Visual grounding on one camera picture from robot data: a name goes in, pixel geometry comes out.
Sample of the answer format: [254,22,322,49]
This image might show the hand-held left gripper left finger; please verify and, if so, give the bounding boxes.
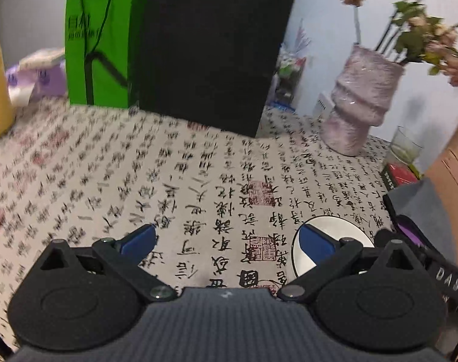
[37,224,179,304]

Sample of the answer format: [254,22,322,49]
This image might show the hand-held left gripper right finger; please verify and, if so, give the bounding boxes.
[276,224,428,304]

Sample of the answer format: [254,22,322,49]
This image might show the white plate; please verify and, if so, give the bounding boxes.
[293,217,377,280]

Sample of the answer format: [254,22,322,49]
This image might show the calligraphy printed tablecloth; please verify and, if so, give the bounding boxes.
[0,96,458,351]

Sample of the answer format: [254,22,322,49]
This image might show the grey and purple cloth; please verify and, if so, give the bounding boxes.
[383,177,458,261]

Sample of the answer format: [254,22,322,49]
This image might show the pink hard suitcase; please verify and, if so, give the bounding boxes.
[423,117,458,268]

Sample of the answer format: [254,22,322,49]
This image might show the red and green box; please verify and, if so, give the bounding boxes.
[380,162,422,189]

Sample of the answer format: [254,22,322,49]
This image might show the clear drinking glass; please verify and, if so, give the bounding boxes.
[389,125,424,167]

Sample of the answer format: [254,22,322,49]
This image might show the pink textured vase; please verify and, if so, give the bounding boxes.
[321,44,406,157]

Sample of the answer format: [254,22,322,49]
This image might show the purple tissue pack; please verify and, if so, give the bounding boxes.
[5,62,69,106]

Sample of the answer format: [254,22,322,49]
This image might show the green paper bag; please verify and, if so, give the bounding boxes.
[65,0,148,109]

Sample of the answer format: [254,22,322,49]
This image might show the flat white box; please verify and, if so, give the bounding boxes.
[18,47,67,70]

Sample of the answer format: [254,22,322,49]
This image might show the black paper bag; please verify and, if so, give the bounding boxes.
[138,0,301,138]

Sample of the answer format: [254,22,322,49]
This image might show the dried pink roses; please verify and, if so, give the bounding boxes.
[335,0,458,87]

